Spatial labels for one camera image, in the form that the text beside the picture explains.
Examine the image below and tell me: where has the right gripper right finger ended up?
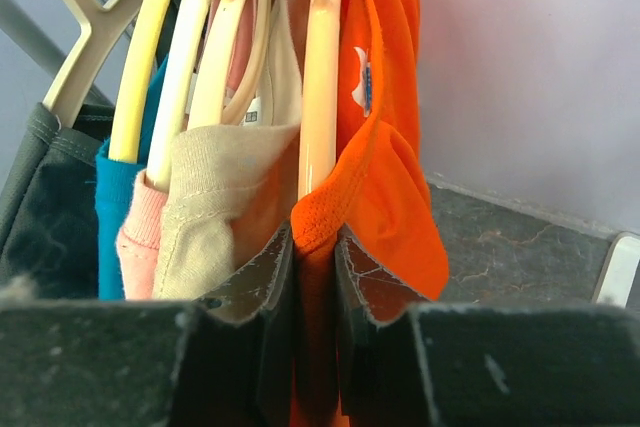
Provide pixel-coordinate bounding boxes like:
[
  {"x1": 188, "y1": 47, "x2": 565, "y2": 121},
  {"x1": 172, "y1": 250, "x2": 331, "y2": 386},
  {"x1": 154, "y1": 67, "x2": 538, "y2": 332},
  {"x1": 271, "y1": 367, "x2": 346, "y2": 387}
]
[{"x1": 334, "y1": 228, "x2": 639, "y2": 426}]

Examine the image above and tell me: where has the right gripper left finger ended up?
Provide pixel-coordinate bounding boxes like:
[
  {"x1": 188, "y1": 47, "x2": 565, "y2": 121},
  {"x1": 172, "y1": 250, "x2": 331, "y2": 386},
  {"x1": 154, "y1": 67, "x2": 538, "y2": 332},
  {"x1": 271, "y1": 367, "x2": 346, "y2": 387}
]
[{"x1": 1, "y1": 224, "x2": 293, "y2": 426}]

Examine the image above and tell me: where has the orange t shirt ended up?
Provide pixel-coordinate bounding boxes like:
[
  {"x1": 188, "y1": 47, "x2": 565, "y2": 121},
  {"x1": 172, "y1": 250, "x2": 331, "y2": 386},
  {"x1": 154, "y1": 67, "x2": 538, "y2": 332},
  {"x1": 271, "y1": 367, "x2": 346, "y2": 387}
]
[{"x1": 290, "y1": 0, "x2": 449, "y2": 426}]

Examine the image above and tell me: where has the orange plastic hanger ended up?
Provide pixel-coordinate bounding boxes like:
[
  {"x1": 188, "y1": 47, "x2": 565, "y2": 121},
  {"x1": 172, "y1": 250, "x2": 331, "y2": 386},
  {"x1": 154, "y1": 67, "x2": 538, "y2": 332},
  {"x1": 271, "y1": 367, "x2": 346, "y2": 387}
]
[{"x1": 298, "y1": 0, "x2": 341, "y2": 198}]

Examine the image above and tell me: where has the pink t shirt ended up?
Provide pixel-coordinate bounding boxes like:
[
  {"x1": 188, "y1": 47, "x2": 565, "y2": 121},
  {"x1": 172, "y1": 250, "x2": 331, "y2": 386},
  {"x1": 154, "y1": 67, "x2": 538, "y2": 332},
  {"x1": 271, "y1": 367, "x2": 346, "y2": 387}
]
[{"x1": 116, "y1": 0, "x2": 266, "y2": 299}]

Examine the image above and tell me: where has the beige t shirt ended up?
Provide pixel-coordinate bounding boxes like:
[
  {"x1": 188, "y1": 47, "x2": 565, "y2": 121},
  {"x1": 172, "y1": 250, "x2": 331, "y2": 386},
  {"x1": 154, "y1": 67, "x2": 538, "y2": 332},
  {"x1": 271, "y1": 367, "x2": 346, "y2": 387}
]
[{"x1": 152, "y1": 0, "x2": 309, "y2": 299}]

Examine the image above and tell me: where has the teal blue t shirt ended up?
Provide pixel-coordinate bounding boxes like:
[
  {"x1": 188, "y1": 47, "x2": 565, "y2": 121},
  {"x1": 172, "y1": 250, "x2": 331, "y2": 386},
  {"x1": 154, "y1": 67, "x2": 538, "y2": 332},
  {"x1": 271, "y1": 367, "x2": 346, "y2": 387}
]
[{"x1": 95, "y1": 57, "x2": 168, "y2": 300}]

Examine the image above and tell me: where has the dark grey t shirt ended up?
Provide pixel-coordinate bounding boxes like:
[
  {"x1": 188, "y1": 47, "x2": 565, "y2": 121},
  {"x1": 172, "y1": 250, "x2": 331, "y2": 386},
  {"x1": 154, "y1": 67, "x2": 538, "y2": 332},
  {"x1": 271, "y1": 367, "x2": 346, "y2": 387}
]
[{"x1": 1, "y1": 105, "x2": 113, "y2": 299}]

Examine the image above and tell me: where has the cream plastic hanger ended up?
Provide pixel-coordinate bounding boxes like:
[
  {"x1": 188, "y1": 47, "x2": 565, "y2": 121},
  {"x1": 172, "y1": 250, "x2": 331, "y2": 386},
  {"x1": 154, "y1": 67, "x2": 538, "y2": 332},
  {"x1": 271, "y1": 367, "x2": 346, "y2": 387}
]
[{"x1": 146, "y1": 0, "x2": 211, "y2": 193}]

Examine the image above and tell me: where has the yellow plastic hanger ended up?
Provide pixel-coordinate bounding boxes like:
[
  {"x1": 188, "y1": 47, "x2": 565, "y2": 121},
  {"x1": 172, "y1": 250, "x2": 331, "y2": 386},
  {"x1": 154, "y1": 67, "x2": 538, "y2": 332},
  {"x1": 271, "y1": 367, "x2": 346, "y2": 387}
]
[{"x1": 108, "y1": 0, "x2": 177, "y2": 163}]

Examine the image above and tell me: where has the beige wooden hanger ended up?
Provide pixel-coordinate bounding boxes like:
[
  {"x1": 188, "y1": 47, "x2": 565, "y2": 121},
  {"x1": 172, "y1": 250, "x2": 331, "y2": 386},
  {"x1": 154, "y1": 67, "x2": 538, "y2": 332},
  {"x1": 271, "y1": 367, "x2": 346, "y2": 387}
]
[{"x1": 42, "y1": 0, "x2": 142, "y2": 127}]

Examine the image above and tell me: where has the white metal clothes rack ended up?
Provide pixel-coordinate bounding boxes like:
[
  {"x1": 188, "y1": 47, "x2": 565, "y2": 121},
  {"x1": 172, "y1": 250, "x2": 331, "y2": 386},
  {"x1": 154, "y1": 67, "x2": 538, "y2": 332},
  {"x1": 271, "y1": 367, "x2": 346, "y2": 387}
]
[{"x1": 1, "y1": 0, "x2": 80, "y2": 107}]

